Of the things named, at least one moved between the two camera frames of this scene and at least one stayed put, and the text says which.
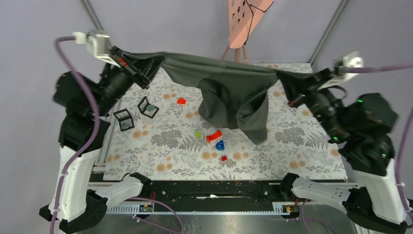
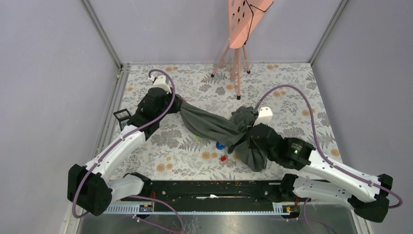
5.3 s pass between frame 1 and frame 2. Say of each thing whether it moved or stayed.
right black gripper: moved
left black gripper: moved
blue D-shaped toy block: stayed
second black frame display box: stayed
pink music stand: stayed
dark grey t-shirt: moved
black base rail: stayed
